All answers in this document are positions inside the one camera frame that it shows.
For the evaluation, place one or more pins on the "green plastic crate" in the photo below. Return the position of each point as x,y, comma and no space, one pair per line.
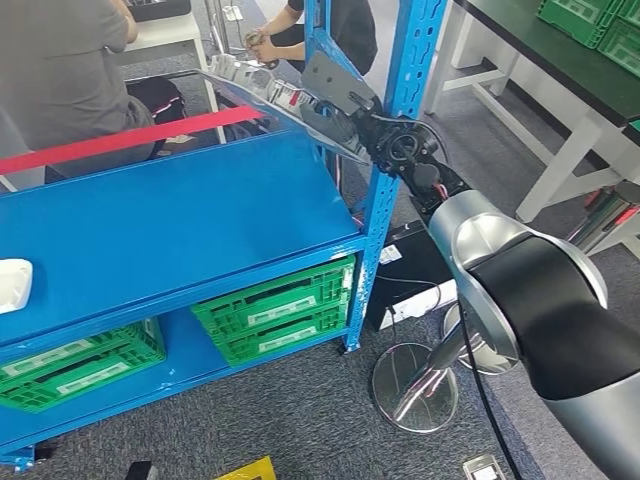
330,328
115,341
320,285
623,50
575,16
145,374

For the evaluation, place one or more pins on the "silver floor socket white insert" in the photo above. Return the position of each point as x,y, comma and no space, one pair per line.
484,469

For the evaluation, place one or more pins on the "white curved plastic part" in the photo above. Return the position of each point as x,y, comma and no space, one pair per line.
15,285

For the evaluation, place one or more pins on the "black bag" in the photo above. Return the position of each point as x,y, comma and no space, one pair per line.
155,99

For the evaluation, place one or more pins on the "white workbench bright green top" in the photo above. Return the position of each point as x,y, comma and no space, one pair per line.
635,126

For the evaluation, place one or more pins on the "chrome stanchion post red band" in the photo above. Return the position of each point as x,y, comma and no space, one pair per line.
607,215

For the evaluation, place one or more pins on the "red barrier belt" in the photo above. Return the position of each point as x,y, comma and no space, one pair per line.
125,139

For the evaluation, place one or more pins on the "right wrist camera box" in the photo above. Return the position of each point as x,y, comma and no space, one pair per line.
335,79

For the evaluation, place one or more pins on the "grey plastic wheel hubcap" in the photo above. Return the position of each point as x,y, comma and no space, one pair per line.
250,79

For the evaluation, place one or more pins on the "person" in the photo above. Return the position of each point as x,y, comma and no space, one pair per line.
50,79
350,26

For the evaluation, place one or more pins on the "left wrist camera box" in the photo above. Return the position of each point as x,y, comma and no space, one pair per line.
141,472

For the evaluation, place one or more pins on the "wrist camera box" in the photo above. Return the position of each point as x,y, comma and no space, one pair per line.
335,79
141,472

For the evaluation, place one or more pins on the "blue metal shelf rack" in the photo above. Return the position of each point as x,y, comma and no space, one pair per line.
150,218

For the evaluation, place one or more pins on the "white table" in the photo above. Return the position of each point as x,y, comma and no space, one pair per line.
164,33

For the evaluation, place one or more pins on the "white workbench dark green top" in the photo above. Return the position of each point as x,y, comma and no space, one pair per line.
550,46

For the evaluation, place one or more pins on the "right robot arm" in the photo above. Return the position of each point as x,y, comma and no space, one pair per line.
550,318

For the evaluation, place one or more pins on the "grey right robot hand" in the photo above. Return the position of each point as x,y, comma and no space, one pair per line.
335,127

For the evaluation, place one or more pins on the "black cardboard box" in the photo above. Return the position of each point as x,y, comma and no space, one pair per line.
404,258

